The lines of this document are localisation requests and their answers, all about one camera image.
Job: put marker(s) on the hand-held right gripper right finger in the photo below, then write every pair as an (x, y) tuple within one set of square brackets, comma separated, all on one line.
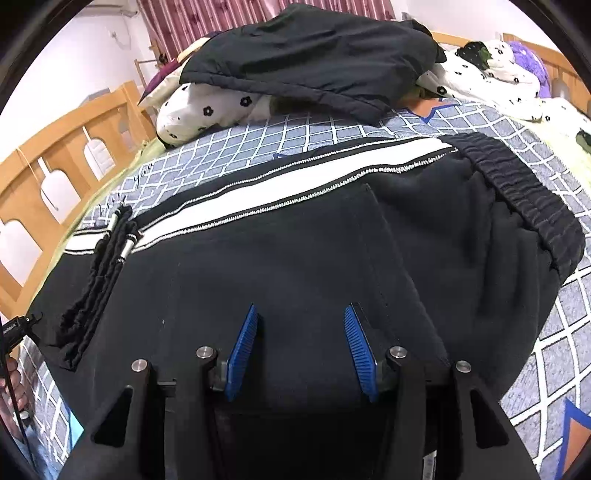
[(362, 355)]

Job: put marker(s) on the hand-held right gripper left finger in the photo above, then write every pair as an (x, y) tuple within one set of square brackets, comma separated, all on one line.
[(242, 350)]

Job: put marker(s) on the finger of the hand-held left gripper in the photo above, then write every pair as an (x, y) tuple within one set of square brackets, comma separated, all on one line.
[(31, 321)]

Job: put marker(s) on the black pants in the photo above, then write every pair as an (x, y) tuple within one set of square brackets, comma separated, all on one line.
[(300, 240)]

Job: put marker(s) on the person's left hand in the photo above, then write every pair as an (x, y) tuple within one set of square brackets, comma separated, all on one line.
[(16, 385)]

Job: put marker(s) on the grey grid star blanket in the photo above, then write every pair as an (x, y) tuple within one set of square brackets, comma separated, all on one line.
[(568, 323)]

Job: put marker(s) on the white floral quilt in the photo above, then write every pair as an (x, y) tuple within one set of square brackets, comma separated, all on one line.
[(203, 115)]

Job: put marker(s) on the purple patchwork pillow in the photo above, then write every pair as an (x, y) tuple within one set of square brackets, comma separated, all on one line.
[(159, 83)]

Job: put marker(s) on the wooden coat rack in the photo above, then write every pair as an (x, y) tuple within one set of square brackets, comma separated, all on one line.
[(150, 60)]

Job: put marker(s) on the black jacket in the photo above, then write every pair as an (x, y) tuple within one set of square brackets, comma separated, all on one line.
[(314, 60)]

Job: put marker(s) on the white floral pillow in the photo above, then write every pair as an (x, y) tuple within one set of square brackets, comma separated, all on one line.
[(583, 138)]

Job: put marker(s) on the purple plush toy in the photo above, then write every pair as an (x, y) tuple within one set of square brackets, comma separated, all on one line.
[(528, 64)]

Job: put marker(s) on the maroon floral curtain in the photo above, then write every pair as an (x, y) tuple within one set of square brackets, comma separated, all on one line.
[(184, 18)]

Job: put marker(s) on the wooden bed frame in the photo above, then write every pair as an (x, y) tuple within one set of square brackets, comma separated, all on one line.
[(27, 161)]

